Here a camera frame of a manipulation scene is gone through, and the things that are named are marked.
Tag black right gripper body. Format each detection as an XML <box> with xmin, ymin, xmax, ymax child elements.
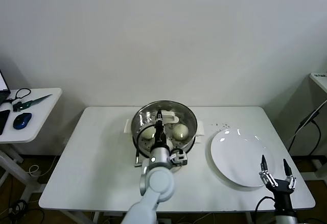
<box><xmin>265</xmin><ymin>179</ymin><xmax>295</xmax><ymax>211</ymax></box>

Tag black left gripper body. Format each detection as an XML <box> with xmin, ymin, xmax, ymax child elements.
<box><xmin>152</xmin><ymin>120</ymin><xmax>167</xmax><ymax>148</ymax></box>

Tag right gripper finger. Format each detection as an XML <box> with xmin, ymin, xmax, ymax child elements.
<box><xmin>259</xmin><ymin>154</ymin><xmax>278</xmax><ymax>188</ymax></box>
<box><xmin>282</xmin><ymin>158</ymin><xmax>297</xmax><ymax>191</ymax></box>

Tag stainless steel steamer basket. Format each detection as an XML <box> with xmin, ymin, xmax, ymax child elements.
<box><xmin>131</xmin><ymin>101</ymin><xmax>199</xmax><ymax>158</ymax></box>

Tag white round plate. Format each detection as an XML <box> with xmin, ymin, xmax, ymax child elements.
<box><xmin>210</xmin><ymin>129</ymin><xmax>276</xmax><ymax>188</ymax></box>

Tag white electric cooker pot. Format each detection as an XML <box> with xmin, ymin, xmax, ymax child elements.
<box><xmin>123</xmin><ymin>118</ymin><xmax>206</xmax><ymax>167</ymax></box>

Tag white table with label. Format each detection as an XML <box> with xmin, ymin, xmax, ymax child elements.
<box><xmin>308</xmin><ymin>72</ymin><xmax>327</xmax><ymax>94</ymax></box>

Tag white side table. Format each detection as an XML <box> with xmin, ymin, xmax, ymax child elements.
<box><xmin>0</xmin><ymin>88</ymin><xmax>63</xmax><ymax>202</ymax></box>

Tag blue computer mouse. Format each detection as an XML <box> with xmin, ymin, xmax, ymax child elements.
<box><xmin>12</xmin><ymin>112</ymin><xmax>32</xmax><ymax>130</ymax></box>

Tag black smartphone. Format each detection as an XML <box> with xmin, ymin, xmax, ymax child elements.
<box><xmin>0</xmin><ymin>109</ymin><xmax>11</xmax><ymax>136</ymax></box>

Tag black laptop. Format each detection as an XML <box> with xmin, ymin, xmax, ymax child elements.
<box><xmin>0</xmin><ymin>69</ymin><xmax>11</xmax><ymax>105</ymax></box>

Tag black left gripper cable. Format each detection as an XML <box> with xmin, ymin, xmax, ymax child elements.
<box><xmin>134</xmin><ymin>124</ymin><xmax>155</xmax><ymax>168</ymax></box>

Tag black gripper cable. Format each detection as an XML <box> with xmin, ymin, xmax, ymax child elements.
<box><xmin>254</xmin><ymin>195</ymin><xmax>276</xmax><ymax>224</ymax></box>
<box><xmin>134</xmin><ymin>124</ymin><xmax>155</xmax><ymax>168</ymax></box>

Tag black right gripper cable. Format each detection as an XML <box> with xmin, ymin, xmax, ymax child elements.
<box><xmin>254</xmin><ymin>195</ymin><xmax>276</xmax><ymax>224</ymax></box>

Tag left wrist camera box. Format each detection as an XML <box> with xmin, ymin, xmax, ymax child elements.
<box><xmin>170</xmin><ymin>148</ymin><xmax>189</xmax><ymax>167</ymax></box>

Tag black power cable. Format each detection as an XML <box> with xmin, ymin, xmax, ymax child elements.
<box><xmin>287</xmin><ymin>109</ymin><xmax>322</xmax><ymax>156</ymax></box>

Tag white floor cable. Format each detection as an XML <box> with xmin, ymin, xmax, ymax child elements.
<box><xmin>27</xmin><ymin>154</ymin><xmax>61</xmax><ymax>178</ymax></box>

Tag black floor cables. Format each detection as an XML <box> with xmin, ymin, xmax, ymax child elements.
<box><xmin>7</xmin><ymin>198</ymin><xmax>43</xmax><ymax>224</ymax></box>

